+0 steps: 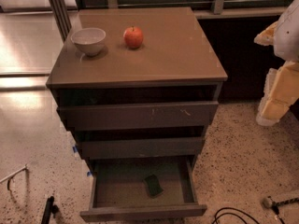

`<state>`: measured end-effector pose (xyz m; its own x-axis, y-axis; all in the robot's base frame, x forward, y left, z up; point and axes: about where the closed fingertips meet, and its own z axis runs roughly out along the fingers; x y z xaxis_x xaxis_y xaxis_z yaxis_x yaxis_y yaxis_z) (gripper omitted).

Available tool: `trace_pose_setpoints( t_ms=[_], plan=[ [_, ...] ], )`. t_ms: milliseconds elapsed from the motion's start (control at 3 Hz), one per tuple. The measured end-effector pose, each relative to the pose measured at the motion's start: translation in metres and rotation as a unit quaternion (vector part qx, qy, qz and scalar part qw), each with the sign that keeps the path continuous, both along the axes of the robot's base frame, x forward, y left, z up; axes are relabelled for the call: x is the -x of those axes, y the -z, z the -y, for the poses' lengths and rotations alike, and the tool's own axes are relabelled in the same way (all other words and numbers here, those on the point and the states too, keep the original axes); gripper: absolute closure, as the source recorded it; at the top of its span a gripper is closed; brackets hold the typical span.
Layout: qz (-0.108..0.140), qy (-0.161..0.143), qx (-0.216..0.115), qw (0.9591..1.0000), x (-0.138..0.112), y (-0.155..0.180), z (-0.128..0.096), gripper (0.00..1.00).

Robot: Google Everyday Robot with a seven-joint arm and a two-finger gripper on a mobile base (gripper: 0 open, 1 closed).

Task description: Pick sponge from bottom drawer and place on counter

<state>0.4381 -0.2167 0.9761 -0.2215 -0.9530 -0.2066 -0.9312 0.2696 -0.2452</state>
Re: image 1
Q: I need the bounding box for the blue tape piece upper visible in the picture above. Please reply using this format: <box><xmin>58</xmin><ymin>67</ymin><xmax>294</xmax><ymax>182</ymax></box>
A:
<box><xmin>72</xmin><ymin>146</ymin><xmax>78</xmax><ymax>153</ymax></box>

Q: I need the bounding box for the white ceramic bowl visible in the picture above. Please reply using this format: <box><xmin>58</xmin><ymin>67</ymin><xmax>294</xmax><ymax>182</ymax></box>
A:
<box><xmin>71</xmin><ymin>28</ymin><xmax>106</xmax><ymax>57</ymax></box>

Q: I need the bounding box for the grey drawer cabinet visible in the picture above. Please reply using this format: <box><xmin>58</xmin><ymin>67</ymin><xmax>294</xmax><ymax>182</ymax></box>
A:
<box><xmin>45</xmin><ymin>7</ymin><xmax>229</xmax><ymax>173</ymax></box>

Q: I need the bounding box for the grey open bottom drawer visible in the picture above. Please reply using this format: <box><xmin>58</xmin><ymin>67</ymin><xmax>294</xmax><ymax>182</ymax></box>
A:
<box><xmin>80</xmin><ymin>156</ymin><xmax>206</xmax><ymax>222</ymax></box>

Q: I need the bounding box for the thin white floor wire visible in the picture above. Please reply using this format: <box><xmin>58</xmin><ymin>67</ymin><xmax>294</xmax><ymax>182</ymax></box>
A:
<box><xmin>0</xmin><ymin>163</ymin><xmax>30</xmax><ymax>203</ymax></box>

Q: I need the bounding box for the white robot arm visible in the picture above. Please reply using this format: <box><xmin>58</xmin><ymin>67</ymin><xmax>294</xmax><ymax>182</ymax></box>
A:
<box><xmin>254</xmin><ymin>0</ymin><xmax>299</xmax><ymax>126</ymax></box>

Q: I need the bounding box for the dark green sponge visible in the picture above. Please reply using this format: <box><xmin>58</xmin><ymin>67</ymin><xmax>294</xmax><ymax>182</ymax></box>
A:
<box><xmin>143</xmin><ymin>175</ymin><xmax>164</xmax><ymax>198</ymax></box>

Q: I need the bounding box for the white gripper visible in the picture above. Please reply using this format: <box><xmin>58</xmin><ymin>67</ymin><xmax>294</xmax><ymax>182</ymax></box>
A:
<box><xmin>254</xmin><ymin>21</ymin><xmax>299</xmax><ymax>126</ymax></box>

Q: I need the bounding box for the black stand on floor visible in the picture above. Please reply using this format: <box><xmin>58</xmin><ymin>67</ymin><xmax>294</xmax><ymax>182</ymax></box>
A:
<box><xmin>41</xmin><ymin>196</ymin><xmax>59</xmax><ymax>224</ymax></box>

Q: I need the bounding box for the grey top drawer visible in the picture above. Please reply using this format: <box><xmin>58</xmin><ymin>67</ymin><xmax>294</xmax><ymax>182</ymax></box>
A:
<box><xmin>58</xmin><ymin>101</ymin><xmax>219</xmax><ymax>131</ymax></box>

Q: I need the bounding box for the black floor cable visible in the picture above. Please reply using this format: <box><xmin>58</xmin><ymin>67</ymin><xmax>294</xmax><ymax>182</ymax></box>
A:
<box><xmin>211</xmin><ymin>206</ymin><xmax>261</xmax><ymax>224</ymax></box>

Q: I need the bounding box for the grey middle drawer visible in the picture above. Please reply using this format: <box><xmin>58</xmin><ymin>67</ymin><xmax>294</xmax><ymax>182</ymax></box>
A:
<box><xmin>77</xmin><ymin>137</ymin><xmax>204</xmax><ymax>160</ymax></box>

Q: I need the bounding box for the red apple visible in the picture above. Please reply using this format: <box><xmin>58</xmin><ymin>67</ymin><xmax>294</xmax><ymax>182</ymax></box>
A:
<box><xmin>123</xmin><ymin>26</ymin><xmax>144</xmax><ymax>49</ymax></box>

